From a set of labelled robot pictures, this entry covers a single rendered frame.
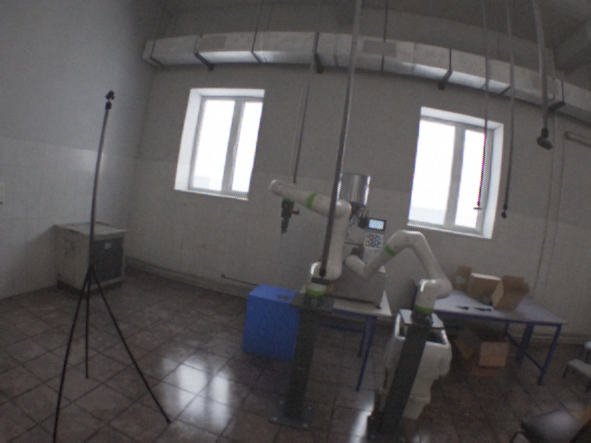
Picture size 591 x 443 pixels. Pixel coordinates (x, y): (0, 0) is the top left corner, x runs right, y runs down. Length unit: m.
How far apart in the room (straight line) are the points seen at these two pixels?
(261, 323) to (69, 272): 2.54
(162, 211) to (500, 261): 5.03
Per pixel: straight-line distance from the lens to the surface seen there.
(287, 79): 4.71
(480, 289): 3.78
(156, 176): 5.28
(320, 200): 1.92
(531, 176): 4.93
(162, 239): 5.22
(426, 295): 2.01
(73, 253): 4.23
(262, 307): 3.00
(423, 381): 2.53
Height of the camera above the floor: 1.56
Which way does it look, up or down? 5 degrees down
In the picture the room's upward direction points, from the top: 8 degrees clockwise
